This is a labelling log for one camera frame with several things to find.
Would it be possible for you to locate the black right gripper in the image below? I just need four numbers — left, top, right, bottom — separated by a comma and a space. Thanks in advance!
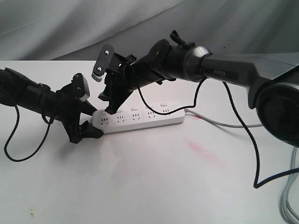
98, 55, 150, 114

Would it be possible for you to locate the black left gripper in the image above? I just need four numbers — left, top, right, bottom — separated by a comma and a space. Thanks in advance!
54, 84, 103, 143

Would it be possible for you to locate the white five-outlet power strip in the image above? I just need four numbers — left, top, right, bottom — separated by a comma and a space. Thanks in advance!
92, 101, 185, 134

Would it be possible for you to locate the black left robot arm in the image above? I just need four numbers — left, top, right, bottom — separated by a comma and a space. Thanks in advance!
0, 68, 104, 143

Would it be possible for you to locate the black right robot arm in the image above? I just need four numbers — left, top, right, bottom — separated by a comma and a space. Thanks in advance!
92, 31, 299, 147

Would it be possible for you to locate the grey backdrop cloth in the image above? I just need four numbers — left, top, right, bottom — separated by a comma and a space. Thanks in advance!
0, 0, 299, 60

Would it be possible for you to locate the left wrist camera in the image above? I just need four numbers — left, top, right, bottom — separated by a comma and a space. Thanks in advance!
71, 73, 90, 102

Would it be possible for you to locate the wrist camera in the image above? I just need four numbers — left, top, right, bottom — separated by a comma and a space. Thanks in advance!
71, 73, 90, 102
91, 44, 114, 82

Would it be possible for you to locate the black left camera cable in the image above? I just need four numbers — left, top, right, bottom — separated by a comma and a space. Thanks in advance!
3, 92, 71, 162

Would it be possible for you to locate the black camera cable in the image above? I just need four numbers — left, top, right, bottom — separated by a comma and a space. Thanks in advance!
136, 77, 299, 189
3, 92, 71, 162

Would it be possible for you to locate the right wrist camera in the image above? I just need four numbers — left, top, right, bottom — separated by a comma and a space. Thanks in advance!
91, 44, 114, 82

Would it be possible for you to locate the black right camera cable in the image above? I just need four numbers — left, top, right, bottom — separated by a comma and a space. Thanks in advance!
136, 77, 299, 189

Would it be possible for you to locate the grey power cable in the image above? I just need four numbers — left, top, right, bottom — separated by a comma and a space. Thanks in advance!
184, 108, 299, 224

